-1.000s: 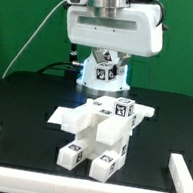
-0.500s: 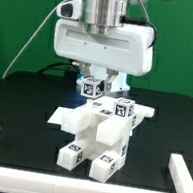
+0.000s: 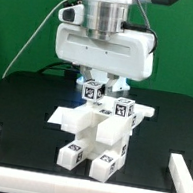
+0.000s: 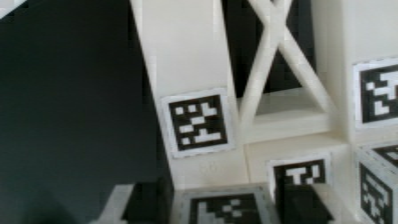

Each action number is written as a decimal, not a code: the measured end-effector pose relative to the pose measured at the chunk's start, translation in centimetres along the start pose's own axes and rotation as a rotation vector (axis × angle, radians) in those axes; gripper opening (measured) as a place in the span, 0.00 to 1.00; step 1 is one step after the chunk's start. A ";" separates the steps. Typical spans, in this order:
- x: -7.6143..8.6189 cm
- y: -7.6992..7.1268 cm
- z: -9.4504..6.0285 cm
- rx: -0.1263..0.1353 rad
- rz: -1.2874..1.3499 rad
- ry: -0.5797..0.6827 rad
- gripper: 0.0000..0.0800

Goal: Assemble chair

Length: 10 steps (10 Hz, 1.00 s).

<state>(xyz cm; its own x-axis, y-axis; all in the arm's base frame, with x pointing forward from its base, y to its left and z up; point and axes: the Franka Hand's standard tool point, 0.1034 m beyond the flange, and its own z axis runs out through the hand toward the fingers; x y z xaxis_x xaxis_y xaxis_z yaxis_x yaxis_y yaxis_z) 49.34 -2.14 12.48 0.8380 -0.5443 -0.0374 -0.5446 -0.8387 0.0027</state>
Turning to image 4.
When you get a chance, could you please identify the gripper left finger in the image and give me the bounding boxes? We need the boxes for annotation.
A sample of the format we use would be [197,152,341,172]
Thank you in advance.
[87,178,174,224]

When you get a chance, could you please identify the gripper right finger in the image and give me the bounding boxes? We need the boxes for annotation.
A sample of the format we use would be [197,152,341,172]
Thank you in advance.
[273,181,362,224]

